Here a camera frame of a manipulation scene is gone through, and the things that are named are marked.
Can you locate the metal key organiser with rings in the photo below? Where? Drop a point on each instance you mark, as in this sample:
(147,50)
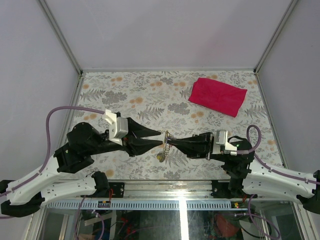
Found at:
(161,156)

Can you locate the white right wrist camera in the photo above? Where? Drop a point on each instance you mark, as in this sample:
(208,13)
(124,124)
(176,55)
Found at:
(221,145)

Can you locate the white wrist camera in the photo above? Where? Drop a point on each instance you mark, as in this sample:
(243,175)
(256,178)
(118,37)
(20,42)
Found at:
(221,145)
(118,126)

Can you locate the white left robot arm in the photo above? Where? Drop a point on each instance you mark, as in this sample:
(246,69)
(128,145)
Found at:
(27,195)

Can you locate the pink folded cloth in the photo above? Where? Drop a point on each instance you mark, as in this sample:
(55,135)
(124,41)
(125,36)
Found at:
(218,96)

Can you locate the white slotted cable duct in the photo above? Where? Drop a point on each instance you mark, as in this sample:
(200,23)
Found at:
(118,204)

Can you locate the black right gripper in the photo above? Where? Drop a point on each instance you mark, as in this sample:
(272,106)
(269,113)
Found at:
(196,146)

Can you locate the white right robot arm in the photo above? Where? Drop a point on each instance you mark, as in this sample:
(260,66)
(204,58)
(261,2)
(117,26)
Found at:
(248,175)

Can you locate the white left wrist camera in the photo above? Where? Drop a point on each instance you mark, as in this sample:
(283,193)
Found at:
(118,126)

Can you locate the aluminium mounting rail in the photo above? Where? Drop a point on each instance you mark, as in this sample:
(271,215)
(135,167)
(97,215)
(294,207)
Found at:
(132,189)

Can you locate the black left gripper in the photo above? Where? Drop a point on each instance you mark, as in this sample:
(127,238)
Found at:
(136,146)

